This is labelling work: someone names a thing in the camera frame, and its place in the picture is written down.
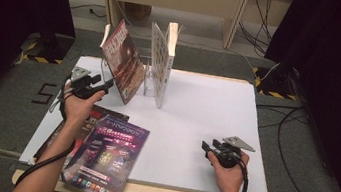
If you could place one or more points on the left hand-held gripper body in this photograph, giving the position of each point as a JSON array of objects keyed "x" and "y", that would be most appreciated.
[{"x": 83, "y": 89}]

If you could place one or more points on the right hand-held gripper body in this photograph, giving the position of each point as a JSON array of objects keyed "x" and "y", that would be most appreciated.
[{"x": 228, "y": 158}]

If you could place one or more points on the brown red magazine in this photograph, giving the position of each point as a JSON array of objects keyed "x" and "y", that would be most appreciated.
[{"x": 125, "y": 66}]

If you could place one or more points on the dark book with red picture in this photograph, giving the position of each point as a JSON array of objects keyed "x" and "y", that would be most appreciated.
[{"x": 111, "y": 116}]

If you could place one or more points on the clear acrylic file rack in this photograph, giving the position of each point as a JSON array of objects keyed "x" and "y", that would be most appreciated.
[{"x": 149, "y": 86}]

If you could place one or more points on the white book with picture grid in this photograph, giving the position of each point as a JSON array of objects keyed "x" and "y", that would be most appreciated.
[{"x": 159, "y": 67}]

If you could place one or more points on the purple and blue magazine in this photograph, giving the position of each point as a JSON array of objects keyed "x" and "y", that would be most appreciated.
[{"x": 109, "y": 154}]

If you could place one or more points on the person's left hand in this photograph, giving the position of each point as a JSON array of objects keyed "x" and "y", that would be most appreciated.
[{"x": 79, "y": 110}]

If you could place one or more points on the person's right hand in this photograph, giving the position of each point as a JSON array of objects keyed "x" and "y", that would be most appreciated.
[{"x": 230, "y": 182}]

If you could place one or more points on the black yellow striped stand base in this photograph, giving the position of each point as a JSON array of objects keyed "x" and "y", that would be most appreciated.
[
  {"x": 54, "y": 47},
  {"x": 274, "y": 82}
]

